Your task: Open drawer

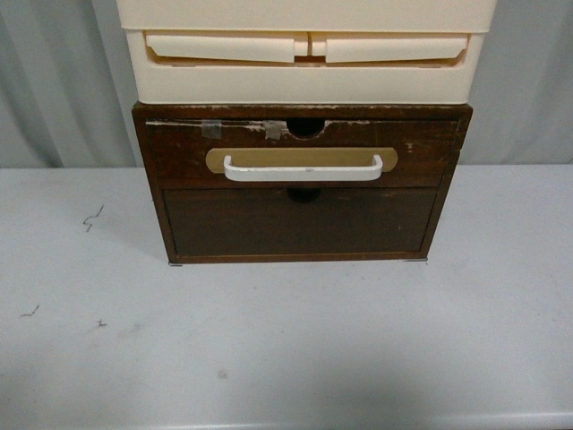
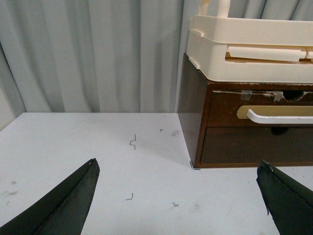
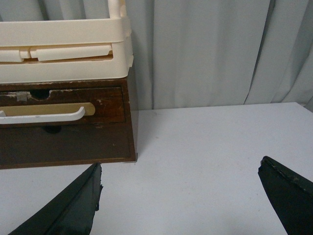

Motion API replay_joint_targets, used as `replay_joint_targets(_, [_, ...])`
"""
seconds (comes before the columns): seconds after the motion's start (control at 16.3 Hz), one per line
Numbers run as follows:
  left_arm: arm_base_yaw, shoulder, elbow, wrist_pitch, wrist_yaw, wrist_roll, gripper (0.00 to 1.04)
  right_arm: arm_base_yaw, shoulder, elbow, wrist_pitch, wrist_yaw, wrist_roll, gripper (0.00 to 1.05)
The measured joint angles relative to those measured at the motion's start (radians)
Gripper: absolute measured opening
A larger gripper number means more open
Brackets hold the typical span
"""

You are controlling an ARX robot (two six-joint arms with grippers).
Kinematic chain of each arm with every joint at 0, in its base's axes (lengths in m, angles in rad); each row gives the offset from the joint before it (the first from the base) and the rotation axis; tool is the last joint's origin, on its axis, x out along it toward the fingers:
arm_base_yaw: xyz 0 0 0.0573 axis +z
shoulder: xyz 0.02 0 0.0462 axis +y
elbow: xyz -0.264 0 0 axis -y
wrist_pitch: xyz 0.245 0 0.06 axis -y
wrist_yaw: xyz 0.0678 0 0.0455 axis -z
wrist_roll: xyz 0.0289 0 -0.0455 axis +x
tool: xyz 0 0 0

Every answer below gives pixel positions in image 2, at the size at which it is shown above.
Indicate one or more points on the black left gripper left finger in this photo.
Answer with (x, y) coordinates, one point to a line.
(62, 211)

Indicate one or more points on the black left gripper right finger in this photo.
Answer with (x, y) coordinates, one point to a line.
(289, 202)

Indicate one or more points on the lower brown wooden drawer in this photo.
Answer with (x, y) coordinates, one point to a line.
(280, 146)

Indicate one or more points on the brown wooden drawer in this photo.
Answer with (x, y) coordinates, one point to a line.
(280, 146)
(228, 108)

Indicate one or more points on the dark brown wooden drawer cabinet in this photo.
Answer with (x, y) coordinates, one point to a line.
(194, 101)

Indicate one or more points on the upper brown wooden drawer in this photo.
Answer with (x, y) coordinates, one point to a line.
(228, 108)

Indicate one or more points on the cream plastic organizer drawer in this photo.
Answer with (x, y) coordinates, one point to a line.
(272, 53)

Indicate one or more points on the grey curtain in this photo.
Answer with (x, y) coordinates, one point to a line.
(94, 56)

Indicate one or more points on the cream plastic organizer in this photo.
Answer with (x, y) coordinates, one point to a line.
(209, 37)

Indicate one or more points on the white drawer handle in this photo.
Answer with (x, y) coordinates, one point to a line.
(278, 119)

